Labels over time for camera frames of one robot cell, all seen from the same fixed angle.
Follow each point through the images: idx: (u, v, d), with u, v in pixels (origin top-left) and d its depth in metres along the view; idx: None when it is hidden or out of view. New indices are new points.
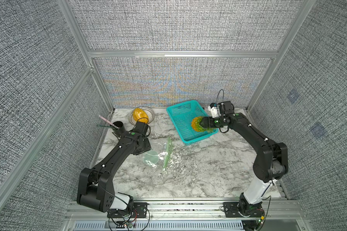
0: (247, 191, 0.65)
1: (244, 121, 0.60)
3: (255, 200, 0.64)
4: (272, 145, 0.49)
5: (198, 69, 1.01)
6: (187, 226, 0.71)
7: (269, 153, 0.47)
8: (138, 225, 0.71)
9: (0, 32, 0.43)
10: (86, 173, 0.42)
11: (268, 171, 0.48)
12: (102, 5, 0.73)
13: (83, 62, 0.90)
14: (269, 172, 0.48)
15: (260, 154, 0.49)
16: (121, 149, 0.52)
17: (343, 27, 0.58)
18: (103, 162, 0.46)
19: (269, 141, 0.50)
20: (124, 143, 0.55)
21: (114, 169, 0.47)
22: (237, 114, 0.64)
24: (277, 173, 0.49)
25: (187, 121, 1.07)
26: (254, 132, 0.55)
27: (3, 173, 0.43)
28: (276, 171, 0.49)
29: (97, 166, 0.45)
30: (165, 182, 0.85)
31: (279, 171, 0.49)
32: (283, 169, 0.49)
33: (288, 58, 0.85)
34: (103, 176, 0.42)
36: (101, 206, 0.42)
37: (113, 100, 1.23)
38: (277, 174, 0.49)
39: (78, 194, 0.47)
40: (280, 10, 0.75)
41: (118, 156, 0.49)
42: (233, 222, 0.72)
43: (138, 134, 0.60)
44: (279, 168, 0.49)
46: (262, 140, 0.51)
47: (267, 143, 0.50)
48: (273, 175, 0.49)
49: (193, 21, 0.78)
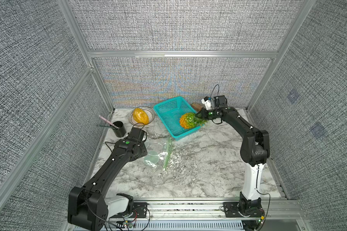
0: (244, 187, 0.67)
1: (233, 112, 0.68)
3: (252, 195, 0.64)
4: (256, 132, 0.57)
5: (198, 69, 1.01)
6: (187, 226, 0.71)
7: (251, 138, 0.54)
8: (138, 225, 0.71)
9: (0, 32, 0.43)
10: (76, 192, 0.40)
11: (251, 153, 0.55)
12: (102, 5, 0.73)
13: (83, 62, 0.90)
14: (252, 155, 0.55)
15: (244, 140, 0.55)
16: (114, 162, 0.49)
17: (343, 27, 0.58)
18: (95, 180, 0.43)
19: (254, 129, 0.57)
20: (118, 154, 0.52)
21: (106, 186, 0.44)
22: (229, 108, 0.71)
24: (259, 156, 0.56)
25: (175, 117, 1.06)
26: (241, 121, 0.62)
27: (3, 173, 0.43)
28: (259, 154, 0.56)
29: (87, 184, 0.42)
30: (165, 182, 0.85)
31: (261, 154, 0.56)
32: (265, 153, 0.56)
33: (288, 58, 0.85)
34: (93, 196, 0.39)
36: (94, 227, 0.40)
37: (113, 100, 1.23)
38: (259, 157, 0.56)
39: (69, 214, 0.41)
40: (280, 10, 0.75)
41: (111, 171, 0.47)
42: (233, 222, 0.72)
43: (132, 142, 0.57)
44: (261, 150, 0.56)
46: (247, 128, 0.59)
47: (251, 130, 0.57)
48: (256, 158, 0.56)
49: (193, 21, 0.78)
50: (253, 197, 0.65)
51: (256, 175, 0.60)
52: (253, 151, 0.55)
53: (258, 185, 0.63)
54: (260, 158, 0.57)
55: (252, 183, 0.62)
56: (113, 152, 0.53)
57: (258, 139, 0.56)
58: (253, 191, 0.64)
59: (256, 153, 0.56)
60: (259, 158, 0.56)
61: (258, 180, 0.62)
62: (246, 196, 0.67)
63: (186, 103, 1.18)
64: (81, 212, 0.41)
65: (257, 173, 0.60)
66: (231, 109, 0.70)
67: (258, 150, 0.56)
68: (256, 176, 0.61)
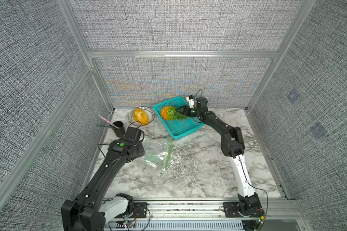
0: (239, 186, 0.70)
1: (212, 115, 0.79)
3: (246, 190, 0.67)
4: (230, 129, 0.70)
5: (198, 69, 1.01)
6: (187, 226, 0.71)
7: (226, 134, 0.65)
8: (138, 225, 0.71)
9: (0, 32, 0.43)
10: (68, 206, 0.38)
11: (230, 147, 0.66)
12: (102, 5, 0.73)
13: (83, 62, 0.90)
14: (231, 148, 0.66)
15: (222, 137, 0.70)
16: (108, 169, 0.46)
17: (343, 27, 0.58)
18: (87, 192, 0.41)
19: (229, 127, 0.68)
20: (113, 159, 0.49)
21: (100, 196, 0.42)
22: (208, 111, 0.82)
24: (236, 148, 0.67)
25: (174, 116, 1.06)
26: (219, 121, 0.73)
27: (3, 173, 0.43)
28: (235, 147, 0.67)
29: (79, 197, 0.40)
30: (165, 182, 0.85)
31: (238, 146, 0.67)
32: (241, 145, 0.67)
33: (288, 58, 0.85)
34: (86, 210, 0.38)
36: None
37: (113, 100, 1.23)
38: (236, 149, 0.67)
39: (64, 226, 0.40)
40: (280, 10, 0.75)
41: (105, 179, 0.44)
42: (233, 222, 0.73)
43: (128, 144, 0.53)
44: (237, 144, 0.67)
46: (223, 127, 0.69)
47: (227, 128, 0.66)
48: (234, 150, 0.66)
49: (193, 21, 0.78)
50: (249, 191, 0.67)
51: (240, 167, 0.67)
52: (231, 145, 0.66)
53: (247, 178, 0.67)
54: (238, 150, 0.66)
55: (240, 175, 0.67)
56: (108, 157, 0.49)
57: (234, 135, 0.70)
58: (246, 185, 0.67)
59: (233, 146, 0.66)
60: (237, 150, 0.67)
61: (245, 172, 0.67)
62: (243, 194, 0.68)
63: (186, 102, 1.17)
64: (76, 224, 0.40)
65: (240, 165, 0.67)
66: (210, 112, 0.81)
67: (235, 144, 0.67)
68: (241, 168, 0.67)
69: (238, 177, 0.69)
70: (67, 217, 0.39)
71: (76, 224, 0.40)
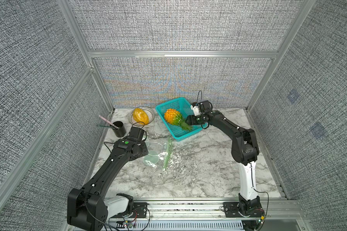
0: (241, 188, 0.68)
1: (220, 115, 0.70)
3: (250, 194, 0.65)
4: (243, 132, 0.59)
5: (198, 69, 1.01)
6: (186, 226, 0.71)
7: (240, 139, 0.56)
8: (138, 225, 0.71)
9: (0, 32, 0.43)
10: (74, 194, 0.40)
11: (242, 153, 0.57)
12: (102, 5, 0.73)
13: (83, 62, 0.90)
14: (244, 154, 0.57)
15: (233, 141, 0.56)
16: (113, 163, 0.49)
17: (343, 27, 0.58)
18: (93, 181, 0.43)
19: (241, 129, 0.60)
20: (117, 154, 0.52)
21: (105, 187, 0.43)
22: (214, 111, 0.74)
24: (249, 154, 0.58)
25: None
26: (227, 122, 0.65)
27: (3, 173, 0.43)
28: (249, 152, 0.58)
29: (86, 186, 0.42)
30: (165, 182, 0.85)
31: (252, 152, 0.58)
32: (255, 150, 0.58)
33: (288, 58, 0.85)
34: (92, 198, 0.39)
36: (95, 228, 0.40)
37: (113, 100, 1.23)
38: (250, 155, 0.58)
39: (68, 216, 0.41)
40: (280, 10, 0.75)
41: (110, 172, 0.46)
42: (233, 223, 0.73)
43: (132, 142, 0.57)
44: (251, 149, 0.58)
46: (234, 128, 0.61)
47: (239, 131, 0.59)
48: (247, 157, 0.58)
49: (193, 21, 0.78)
50: (252, 196, 0.65)
51: (250, 174, 0.61)
52: (244, 151, 0.57)
53: (254, 184, 0.64)
54: (251, 156, 0.58)
55: (247, 181, 0.63)
56: (113, 152, 0.53)
57: (246, 138, 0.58)
58: (251, 190, 0.64)
59: (246, 152, 0.58)
60: (250, 156, 0.58)
61: (253, 178, 0.63)
62: (245, 196, 0.66)
63: (188, 103, 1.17)
64: (80, 214, 0.41)
65: (250, 172, 0.61)
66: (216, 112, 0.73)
67: (249, 150, 0.58)
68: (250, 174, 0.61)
69: (243, 181, 0.66)
70: (73, 205, 0.40)
71: (80, 214, 0.41)
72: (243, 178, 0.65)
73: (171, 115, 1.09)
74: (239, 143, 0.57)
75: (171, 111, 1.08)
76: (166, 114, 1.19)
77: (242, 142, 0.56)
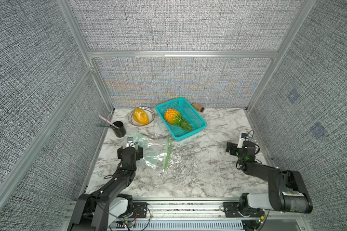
0: (253, 195, 0.63)
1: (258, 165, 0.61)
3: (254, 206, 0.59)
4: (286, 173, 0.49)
5: (199, 69, 1.01)
6: (187, 226, 0.71)
7: (278, 177, 0.46)
8: (138, 225, 0.71)
9: (0, 32, 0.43)
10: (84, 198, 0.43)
11: (283, 197, 0.43)
12: (102, 5, 0.73)
13: (83, 62, 0.90)
14: (285, 199, 0.43)
15: (273, 180, 0.48)
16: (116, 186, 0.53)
17: (343, 27, 0.58)
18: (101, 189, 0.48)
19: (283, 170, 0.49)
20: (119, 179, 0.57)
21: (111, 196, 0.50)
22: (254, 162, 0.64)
24: (294, 204, 0.42)
25: None
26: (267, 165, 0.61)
27: (3, 173, 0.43)
28: (294, 202, 0.43)
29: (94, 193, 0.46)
30: (165, 182, 0.85)
31: (300, 204, 0.42)
32: (305, 204, 0.42)
33: (288, 58, 0.85)
34: (102, 198, 0.43)
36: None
37: (113, 100, 1.23)
38: (295, 205, 0.42)
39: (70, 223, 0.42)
40: (280, 10, 0.75)
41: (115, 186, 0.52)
42: (233, 222, 0.73)
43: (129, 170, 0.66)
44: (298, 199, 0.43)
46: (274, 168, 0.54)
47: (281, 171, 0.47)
48: (291, 205, 0.42)
49: (193, 21, 0.78)
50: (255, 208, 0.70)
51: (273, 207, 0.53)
52: (286, 196, 0.44)
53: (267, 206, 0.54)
54: (297, 207, 0.42)
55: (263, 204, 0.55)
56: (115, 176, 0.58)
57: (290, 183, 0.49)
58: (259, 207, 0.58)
59: (289, 199, 0.43)
60: (296, 209, 0.42)
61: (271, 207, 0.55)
62: (249, 201, 0.65)
63: (188, 103, 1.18)
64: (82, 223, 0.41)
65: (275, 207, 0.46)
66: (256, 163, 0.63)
67: (296, 200, 0.43)
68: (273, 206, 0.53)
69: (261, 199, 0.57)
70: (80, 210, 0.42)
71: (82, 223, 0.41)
72: (263, 198, 0.56)
73: (171, 115, 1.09)
74: (278, 182, 0.45)
75: (171, 111, 1.08)
76: (165, 114, 1.19)
77: (282, 182, 0.45)
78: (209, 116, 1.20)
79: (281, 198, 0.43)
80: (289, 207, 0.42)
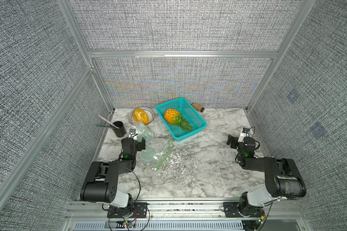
0: (252, 192, 0.64)
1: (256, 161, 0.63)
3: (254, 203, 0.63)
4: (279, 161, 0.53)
5: (199, 69, 1.01)
6: (187, 226, 0.71)
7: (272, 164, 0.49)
8: (138, 225, 0.71)
9: (0, 32, 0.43)
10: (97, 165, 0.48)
11: (277, 181, 0.46)
12: (102, 5, 0.73)
13: (83, 62, 0.90)
14: (279, 185, 0.45)
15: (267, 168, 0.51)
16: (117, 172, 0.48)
17: (343, 27, 0.58)
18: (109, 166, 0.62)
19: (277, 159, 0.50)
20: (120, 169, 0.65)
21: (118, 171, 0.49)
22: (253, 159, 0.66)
24: (288, 187, 0.45)
25: None
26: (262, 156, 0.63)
27: (3, 173, 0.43)
28: (288, 185, 0.45)
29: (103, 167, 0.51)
30: (165, 182, 0.85)
31: (293, 186, 0.45)
32: (298, 187, 0.45)
33: (288, 58, 0.85)
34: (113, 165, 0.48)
36: (108, 193, 0.44)
37: (113, 100, 1.23)
38: (289, 187, 0.45)
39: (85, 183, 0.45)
40: (280, 10, 0.75)
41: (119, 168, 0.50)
42: (233, 222, 0.72)
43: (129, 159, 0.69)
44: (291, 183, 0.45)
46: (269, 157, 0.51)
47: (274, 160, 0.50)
48: (286, 188, 0.45)
49: (193, 21, 0.78)
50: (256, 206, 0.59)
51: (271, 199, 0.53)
52: (280, 180, 0.46)
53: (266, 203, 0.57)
54: (291, 189, 0.45)
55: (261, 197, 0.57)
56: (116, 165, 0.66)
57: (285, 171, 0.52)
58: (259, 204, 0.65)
59: (283, 183, 0.45)
60: (291, 190, 0.45)
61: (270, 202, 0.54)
62: (249, 199, 0.65)
63: (188, 103, 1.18)
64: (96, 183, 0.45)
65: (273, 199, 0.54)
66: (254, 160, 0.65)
67: (289, 184, 0.45)
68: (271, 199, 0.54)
69: (260, 194, 0.58)
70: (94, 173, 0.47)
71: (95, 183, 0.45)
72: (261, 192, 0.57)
73: (171, 115, 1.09)
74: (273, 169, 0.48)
75: (171, 111, 1.08)
76: (165, 113, 1.19)
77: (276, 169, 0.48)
78: (209, 116, 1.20)
79: (276, 183, 0.46)
80: (284, 189, 0.45)
